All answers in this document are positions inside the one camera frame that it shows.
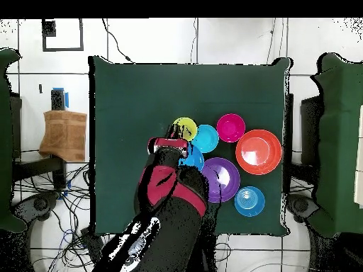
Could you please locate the yellow cup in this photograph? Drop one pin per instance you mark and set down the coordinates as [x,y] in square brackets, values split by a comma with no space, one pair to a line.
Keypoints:
[190,127]

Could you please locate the large blue bowl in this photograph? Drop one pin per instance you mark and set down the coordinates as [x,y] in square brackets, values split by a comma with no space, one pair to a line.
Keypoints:
[197,160]

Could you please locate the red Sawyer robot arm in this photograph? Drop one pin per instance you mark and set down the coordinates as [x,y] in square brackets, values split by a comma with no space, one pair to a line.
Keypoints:
[170,221]

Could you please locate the small cyan bowl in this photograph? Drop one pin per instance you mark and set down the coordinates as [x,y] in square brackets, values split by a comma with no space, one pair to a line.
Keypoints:
[207,138]

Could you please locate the dark green table cloth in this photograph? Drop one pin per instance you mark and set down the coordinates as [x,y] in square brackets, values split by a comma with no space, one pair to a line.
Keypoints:
[184,85]

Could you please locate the pink bowl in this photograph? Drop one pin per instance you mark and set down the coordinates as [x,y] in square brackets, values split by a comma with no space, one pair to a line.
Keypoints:
[230,127]

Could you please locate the purple bowl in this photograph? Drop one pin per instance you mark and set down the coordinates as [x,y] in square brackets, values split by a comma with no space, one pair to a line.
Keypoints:
[227,178]

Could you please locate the orange bowl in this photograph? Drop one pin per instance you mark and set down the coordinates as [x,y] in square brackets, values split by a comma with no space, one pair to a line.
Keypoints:
[258,152]

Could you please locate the translucent blue bowl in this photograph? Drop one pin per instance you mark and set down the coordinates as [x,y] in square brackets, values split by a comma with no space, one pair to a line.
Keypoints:
[249,201]

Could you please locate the blue tape strip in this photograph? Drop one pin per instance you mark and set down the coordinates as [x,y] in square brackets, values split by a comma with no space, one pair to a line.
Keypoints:
[67,100]

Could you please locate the dark grey floor box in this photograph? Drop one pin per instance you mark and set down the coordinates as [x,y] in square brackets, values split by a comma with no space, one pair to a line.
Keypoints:
[92,243]

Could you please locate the black equipment box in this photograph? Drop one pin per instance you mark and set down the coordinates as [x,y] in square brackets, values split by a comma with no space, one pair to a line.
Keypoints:
[310,130]
[16,127]

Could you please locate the grey round floor base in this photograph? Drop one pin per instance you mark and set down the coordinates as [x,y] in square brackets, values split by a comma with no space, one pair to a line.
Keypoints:
[302,205]
[39,204]

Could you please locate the green-covered side table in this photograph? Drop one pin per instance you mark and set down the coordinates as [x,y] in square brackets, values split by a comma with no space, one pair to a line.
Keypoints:
[340,141]
[5,141]

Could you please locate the white sheet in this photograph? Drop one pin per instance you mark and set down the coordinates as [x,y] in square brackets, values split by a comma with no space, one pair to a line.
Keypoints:
[359,170]

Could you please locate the black metal frame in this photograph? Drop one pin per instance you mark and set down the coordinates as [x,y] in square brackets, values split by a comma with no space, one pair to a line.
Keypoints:
[58,99]
[288,141]

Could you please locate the black square floor frame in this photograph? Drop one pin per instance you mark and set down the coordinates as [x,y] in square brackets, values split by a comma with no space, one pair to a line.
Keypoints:
[48,28]

